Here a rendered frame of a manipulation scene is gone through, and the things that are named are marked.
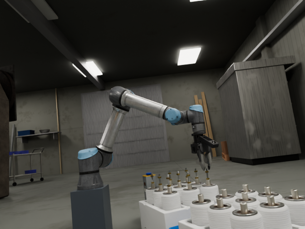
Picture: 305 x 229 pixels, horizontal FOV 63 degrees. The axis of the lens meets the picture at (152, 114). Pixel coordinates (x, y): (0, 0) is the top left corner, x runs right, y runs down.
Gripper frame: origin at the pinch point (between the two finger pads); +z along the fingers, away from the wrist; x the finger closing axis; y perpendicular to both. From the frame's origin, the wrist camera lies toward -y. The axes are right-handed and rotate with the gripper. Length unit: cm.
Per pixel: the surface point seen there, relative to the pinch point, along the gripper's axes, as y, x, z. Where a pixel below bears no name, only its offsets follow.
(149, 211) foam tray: 18.2, 28.9, 19.4
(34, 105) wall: 943, -3, -240
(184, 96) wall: 635, -498, -204
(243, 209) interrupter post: -50, 32, 8
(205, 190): -1.0, 4.3, 11.1
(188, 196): -0.2, 15.4, 12.1
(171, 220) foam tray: -2.5, 28.7, 20.4
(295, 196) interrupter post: -52, 8, 9
